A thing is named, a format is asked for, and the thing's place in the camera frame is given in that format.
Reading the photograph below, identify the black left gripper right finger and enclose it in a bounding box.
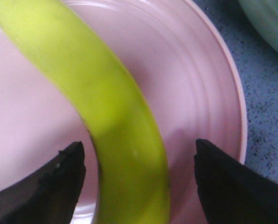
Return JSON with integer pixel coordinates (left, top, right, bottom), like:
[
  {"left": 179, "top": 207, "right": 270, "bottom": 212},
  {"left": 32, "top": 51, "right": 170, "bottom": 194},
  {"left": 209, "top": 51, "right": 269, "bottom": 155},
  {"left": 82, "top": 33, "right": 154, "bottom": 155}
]
[{"left": 195, "top": 139, "right": 278, "bottom": 224}]

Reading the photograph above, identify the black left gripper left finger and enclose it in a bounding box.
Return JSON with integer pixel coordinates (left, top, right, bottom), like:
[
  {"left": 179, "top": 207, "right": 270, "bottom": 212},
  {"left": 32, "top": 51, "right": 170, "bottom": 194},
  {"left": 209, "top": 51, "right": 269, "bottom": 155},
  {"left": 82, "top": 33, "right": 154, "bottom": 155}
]
[{"left": 0, "top": 142, "right": 86, "bottom": 224}]

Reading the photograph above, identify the yellow banana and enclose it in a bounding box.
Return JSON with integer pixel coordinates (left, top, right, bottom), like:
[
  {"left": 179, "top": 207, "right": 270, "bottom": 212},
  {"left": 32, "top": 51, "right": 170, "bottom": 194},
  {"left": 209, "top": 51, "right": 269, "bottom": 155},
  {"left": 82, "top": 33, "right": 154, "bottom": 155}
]
[{"left": 0, "top": 0, "right": 170, "bottom": 224}]

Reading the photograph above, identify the pink plate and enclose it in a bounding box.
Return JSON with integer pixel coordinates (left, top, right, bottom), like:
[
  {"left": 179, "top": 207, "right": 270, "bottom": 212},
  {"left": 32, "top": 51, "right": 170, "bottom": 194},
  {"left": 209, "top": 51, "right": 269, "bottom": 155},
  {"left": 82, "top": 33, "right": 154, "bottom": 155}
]
[{"left": 0, "top": 0, "right": 247, "bottom": 224}]

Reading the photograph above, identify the green ribbed bowl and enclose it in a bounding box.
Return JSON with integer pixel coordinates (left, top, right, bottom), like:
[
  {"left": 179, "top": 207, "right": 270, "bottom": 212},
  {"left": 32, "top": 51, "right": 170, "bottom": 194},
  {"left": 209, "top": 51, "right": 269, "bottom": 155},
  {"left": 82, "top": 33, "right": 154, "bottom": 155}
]
[{"left": 239, "top": 0, "right": 278, "bottom": 52}]

